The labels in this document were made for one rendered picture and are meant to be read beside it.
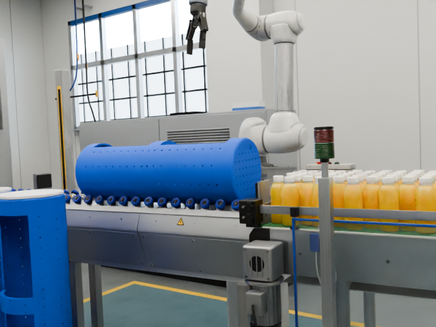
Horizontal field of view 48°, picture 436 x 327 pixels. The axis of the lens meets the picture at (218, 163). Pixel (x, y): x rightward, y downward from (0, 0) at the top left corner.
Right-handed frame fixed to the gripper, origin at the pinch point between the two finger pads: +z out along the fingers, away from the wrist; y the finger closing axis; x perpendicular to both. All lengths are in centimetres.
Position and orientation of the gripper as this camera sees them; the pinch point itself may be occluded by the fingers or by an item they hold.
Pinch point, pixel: (195, 48)
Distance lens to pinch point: 232.2
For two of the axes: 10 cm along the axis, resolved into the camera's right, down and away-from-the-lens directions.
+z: -0.5, 10.0, -0.3
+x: -8.8, -0.6, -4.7
